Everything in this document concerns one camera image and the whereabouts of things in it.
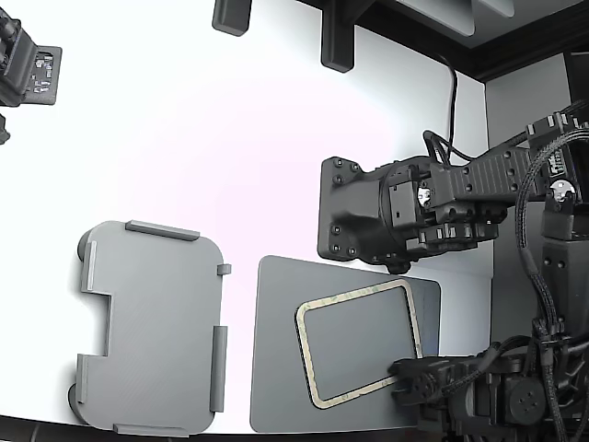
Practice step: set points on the black stand leg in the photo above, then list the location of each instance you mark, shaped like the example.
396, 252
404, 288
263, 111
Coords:
337, 41
230, 16

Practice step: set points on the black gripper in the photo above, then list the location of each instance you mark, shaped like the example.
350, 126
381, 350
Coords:
451, 400

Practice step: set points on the black frame rail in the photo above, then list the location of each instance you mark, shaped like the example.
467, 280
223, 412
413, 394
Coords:
506, 55

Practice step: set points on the dark gray flat mat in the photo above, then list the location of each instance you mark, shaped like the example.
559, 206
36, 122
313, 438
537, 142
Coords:
276, 345

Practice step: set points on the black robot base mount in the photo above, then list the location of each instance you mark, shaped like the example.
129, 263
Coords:
349, 216

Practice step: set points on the black camera with circuit board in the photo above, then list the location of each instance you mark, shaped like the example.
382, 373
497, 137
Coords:
23, 73

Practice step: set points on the small black mount piece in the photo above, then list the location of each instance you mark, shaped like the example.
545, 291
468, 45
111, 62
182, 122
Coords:
3, 131

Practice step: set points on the beige rounded rectangular frame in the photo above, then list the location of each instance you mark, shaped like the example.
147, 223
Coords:
349, 393

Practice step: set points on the light gray plastic box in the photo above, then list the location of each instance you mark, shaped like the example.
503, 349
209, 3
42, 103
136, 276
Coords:
156, 322

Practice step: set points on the black six-joint robot arm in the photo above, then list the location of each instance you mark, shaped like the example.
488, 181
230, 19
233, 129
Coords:
488, 170

